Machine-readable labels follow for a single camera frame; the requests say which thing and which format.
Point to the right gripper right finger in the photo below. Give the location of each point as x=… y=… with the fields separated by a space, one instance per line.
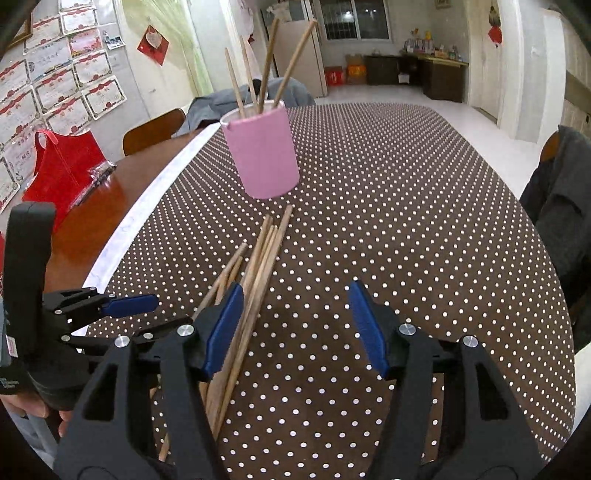
x=453 y=415

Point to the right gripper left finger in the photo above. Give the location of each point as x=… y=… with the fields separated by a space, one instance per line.
x=141 y=415

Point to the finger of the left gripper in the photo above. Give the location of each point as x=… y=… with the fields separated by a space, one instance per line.
x=95 y=348
x=87 y=305

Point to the light wooden chopstick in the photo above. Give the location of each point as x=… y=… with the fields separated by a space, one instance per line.
x=312 y=25

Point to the dark curved chopstick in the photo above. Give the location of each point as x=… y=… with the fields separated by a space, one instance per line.
x=267 y=65

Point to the person's left hand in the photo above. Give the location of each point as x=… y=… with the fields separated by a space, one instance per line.
x=30 y=403

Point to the clear plastic packet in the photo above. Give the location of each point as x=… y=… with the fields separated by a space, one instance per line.
x=98 y=175

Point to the red gift bag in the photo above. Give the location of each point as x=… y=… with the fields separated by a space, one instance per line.
x=61 y=169

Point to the brown wooden chair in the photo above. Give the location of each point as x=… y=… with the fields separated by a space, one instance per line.
x=152 y=132

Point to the pink cylindrical utensil holder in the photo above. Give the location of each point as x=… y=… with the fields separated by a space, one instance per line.
x=262 y=148

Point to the brown polka dot tablecloth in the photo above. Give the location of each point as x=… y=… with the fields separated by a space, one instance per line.
x=390 y=194

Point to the dark jacket on chair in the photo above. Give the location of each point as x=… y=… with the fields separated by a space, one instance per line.
x=557 y=200

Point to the dark wooden sideboard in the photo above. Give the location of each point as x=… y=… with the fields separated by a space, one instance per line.
x=439 y=79

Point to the framed certificate on wall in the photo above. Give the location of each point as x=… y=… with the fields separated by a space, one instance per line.
x=55 y=88
x=103 y=96

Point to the red paper wall ornament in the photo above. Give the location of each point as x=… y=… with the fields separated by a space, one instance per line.
x=153 y=45

